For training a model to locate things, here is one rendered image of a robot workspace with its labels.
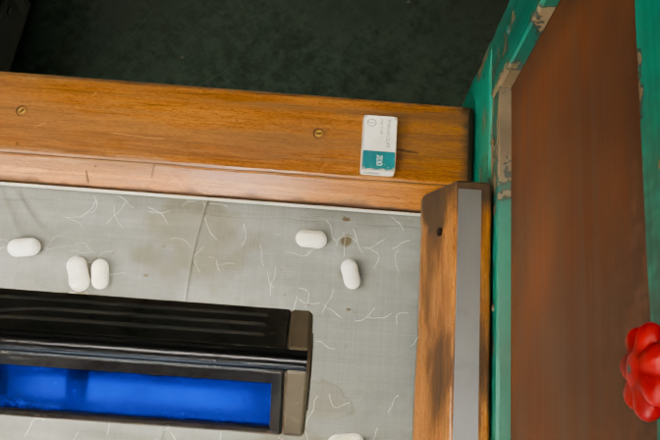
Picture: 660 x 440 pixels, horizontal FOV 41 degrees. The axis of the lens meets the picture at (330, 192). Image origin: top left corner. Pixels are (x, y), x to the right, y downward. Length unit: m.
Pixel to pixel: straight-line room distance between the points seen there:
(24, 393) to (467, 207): 0.43
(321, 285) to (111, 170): 0.25
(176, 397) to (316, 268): 0.39
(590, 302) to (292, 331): 0.19
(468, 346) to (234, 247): 0.28
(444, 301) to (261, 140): 0.27
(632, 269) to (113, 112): 0.61
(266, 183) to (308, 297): 0.13
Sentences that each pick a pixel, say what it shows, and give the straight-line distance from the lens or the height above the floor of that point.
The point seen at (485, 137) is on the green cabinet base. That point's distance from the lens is 0.89.
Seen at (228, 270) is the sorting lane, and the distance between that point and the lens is 0.91.
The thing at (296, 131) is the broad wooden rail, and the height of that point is 0.76.
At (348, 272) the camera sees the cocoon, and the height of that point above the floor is 0.76.
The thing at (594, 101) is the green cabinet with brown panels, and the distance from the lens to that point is 0.61.
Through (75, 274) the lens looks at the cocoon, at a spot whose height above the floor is 0.76.
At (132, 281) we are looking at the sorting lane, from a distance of 0.92.
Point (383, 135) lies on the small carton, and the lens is 0.91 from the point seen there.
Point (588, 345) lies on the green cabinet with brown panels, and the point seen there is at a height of 1.08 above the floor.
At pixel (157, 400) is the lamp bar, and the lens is 0.56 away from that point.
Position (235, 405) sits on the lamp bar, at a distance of 0.56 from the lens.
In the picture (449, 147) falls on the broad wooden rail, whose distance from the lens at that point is 0.94.
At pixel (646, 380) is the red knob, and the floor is 1.25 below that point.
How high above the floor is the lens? 1.63
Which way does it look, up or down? 72 degrees down
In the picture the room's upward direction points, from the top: 7 degrees clockwise
